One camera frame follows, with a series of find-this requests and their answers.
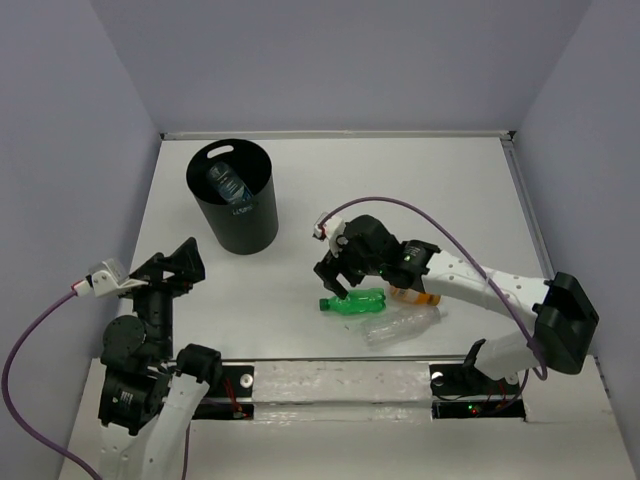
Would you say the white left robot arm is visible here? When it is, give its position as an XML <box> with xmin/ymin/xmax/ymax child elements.
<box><xmin>89</xmin><ymin>237</ymin><xmax>223</xmax><ymax>479</ymax></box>

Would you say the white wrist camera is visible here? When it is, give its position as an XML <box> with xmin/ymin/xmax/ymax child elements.
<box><xmin>71</xmin><ymin>258</ymin><xmax>148</xmax><ymax>298</ymax></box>
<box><xmin>312</xmin><ymin>212</ymin><xmax>346</xmax><ymax>256</ymax></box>

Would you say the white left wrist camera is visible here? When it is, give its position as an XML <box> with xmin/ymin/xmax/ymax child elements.
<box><xmin>71</xmin><ymin>258</ymin><xmax>148</xmax><ymax>298</ymax></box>

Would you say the black round bin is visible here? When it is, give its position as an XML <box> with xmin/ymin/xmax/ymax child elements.
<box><xmin>186</xmin><ymin>139</ymin><xmax>279</xmax><ymax>255</ymax></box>

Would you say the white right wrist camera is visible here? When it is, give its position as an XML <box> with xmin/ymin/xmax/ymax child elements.
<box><xmin>312</xmin><ymin>212</ymin><xmax>346</xmax><ymax>256</ymax></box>

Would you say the purple cable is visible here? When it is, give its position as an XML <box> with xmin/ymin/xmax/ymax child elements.
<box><xmin>1</xmin><ymin>290</ymin><xmax>194</xmax><ymax>480</ymax></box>
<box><xmin>319</xmin><ymin>196</ymin><xmax>550</xmax><ymax>384</ymax></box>

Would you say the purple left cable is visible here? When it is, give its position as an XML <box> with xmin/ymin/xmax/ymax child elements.
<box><xmin>1</xmin><ymin>290</ymin><xmax>194</xmax><ymax>480</ymax></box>

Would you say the clear bottle white cap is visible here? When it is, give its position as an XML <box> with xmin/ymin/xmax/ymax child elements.
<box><xmin>360</xmin><ymin>306</ymin><xmax>449</xmax><ymax>348</ymax></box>

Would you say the orange juice bottle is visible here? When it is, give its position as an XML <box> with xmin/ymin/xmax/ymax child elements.
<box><xmin>389</xmin><ymin>287</ymin><xmax>441</xmax><ymax>306</ymax></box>

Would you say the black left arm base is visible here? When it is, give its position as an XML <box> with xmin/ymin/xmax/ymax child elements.
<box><xmin>192</xmin><ymin>362</ymin><xmax>255</xmax><ymax>421</ymax></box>

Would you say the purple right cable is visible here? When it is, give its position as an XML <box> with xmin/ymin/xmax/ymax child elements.
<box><xmin>319</xmin><ymin>196</ymin><xmax>550</xmax><ymax>384</ymax></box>

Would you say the green plastic bottle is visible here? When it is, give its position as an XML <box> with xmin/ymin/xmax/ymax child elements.
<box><xmin>318</xmin><ymin>288</ymin><xmax>386</xmax><ymax>316</ymax></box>

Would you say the clear bottle dark Pepsi label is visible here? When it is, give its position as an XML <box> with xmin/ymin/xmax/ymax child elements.
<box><xmin>206</xmin><ymin>161</ymin><xmax>253</xmax><ymax>204</ymax></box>

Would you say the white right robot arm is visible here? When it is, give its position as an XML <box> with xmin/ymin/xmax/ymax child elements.
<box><xmin>313</xmin><ymin>215</ymin><xmax>599</xmax><ymax>392</ymax></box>

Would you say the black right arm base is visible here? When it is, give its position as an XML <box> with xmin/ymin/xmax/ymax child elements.
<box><xmin>429</xmin><ymin>363</ymin><xmax>529</xmax><ymax>420</ymax></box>

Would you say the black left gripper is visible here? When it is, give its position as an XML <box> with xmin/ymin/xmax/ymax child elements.
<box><xmin>122</xmin><ymin>233</ymin><xmax>206</xmax><ymax>357</ymax></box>

